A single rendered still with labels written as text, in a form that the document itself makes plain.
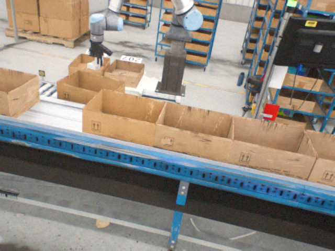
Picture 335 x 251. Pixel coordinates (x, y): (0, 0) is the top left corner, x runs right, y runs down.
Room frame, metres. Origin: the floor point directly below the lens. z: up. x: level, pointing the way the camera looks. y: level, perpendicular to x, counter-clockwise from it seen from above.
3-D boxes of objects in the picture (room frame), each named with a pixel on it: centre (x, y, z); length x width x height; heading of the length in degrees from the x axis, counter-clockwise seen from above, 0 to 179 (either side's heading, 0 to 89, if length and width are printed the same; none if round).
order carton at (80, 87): (2.10, 0.59, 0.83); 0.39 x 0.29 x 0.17; 78
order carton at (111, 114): (1.55, 0.24, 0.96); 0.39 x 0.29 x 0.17; 84
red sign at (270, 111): (2.21, -0.71, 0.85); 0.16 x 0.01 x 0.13; 84
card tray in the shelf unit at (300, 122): (2.79, -1.08, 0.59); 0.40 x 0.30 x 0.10; 172
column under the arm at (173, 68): (2.62, 0.03, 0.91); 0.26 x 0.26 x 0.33; 89
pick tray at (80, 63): (2.71, 0.77, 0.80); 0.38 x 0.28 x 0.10; 2
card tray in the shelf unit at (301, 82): (2.80, -1.07, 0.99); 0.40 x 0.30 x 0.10; 171
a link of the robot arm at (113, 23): (2.26, 0.48, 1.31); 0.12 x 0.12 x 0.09; 22
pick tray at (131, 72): (2.70, 0.46, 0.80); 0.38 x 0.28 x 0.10; 178
